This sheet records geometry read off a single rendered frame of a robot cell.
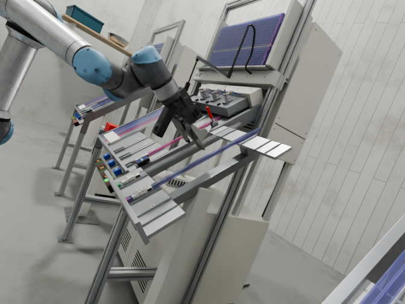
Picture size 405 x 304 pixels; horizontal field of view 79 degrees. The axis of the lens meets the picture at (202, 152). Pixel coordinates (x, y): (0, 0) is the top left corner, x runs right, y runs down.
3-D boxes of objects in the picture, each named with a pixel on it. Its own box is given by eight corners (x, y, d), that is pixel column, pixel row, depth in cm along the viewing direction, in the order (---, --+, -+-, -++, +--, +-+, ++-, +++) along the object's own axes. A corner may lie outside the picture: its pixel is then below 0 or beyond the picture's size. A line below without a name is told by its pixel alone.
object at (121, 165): (132, 185, 100) (125, 171, 97) (102, 145, 154) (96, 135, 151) (135, 184, 101) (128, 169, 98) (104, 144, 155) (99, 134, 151)
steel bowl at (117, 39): (120, 50, 520) (123, 43, 519) (130, 51, 493) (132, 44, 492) (101, 40, 488) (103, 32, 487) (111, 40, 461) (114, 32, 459)
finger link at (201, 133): (217, 140, 83) (199, 119, 82) (204, 151, 81) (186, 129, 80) (214, 141, 86) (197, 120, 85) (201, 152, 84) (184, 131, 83)
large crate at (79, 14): (91, 34, 473) (96, 23, 471) (100, 34, 447) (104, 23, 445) (62, 17, 432) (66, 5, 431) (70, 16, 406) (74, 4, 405)
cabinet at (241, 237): (138, 326, 119) (184, 209, 115) (108, 243, 176) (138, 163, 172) (232, 311, 157) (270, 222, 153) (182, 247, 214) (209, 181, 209)
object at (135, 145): (132, 178, 100) (129, 172, 98) (102, 140, 153) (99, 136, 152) (173, 157, 107) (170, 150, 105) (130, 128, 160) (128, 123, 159)
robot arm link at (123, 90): (88, 73, 69) (122, 54, 67) (110, 84, 80) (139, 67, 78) (100, 99, 68) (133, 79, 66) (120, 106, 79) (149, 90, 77)
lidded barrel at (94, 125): (98, 148, 463) (110, 116, 459) (70, 142, 424) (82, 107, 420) (88, 140, 497) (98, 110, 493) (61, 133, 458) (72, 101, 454)
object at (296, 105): (192, 316, 138) (316, 20, 126) (149, 245, 195) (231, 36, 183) (267, 305, 177) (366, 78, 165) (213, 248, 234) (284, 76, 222)
